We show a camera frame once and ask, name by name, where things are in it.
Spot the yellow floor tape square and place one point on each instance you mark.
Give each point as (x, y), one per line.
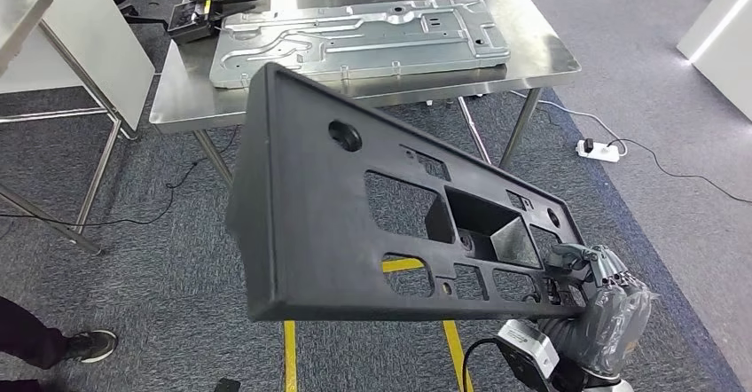
(290, 354)

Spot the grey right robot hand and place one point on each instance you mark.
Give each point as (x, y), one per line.
(617, 325)

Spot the long black plastic panel part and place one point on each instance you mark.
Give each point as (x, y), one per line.
(305, 231)

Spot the small stainless steel table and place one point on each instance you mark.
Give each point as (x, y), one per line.
(23, 25)

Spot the stamped sheet metal plate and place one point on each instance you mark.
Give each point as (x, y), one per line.
(352, 43)

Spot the white power strip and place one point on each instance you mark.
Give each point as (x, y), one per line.
(605, 154)

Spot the stainless steel workbench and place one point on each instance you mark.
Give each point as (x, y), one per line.
(529, 48)

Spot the white panel board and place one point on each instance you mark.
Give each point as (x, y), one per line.
(88, 37)

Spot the dark robot body piece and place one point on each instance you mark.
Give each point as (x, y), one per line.
(228, 386)

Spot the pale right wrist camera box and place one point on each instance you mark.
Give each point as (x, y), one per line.
(526, 342)

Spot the black right camera bracket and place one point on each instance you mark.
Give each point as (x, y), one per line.
(564, 377)

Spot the person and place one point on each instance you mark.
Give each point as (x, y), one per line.
(23, 336)

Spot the white cabinet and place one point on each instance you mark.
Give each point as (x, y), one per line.
(728, 37)

